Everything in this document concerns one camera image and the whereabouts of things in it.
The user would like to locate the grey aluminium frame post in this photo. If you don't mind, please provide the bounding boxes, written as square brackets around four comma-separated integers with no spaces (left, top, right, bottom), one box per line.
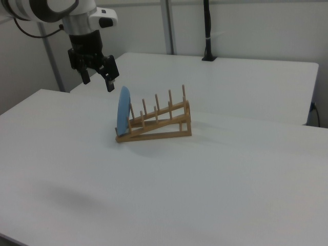
[159,0,178,55]
[37,22,66,93]

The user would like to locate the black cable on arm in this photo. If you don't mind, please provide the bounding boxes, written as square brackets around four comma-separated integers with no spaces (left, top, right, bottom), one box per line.
[12,16,65,39]

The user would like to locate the black wall cable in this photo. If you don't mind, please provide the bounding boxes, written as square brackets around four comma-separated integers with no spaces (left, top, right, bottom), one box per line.
[311,101,321,127]

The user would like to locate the blue plate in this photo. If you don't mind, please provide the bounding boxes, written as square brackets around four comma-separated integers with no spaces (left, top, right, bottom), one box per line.
[115,86,133,137]

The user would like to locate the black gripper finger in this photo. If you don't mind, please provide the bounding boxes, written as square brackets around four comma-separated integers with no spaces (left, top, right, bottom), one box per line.
[67,48,91,85]
[95,54,120,93]

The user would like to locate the wooden plate rack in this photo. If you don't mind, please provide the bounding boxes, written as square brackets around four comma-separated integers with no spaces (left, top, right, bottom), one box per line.
[115,84,193,144]

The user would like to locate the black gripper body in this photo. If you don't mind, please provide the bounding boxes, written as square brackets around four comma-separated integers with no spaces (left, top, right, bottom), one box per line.
[68,29,105,70]

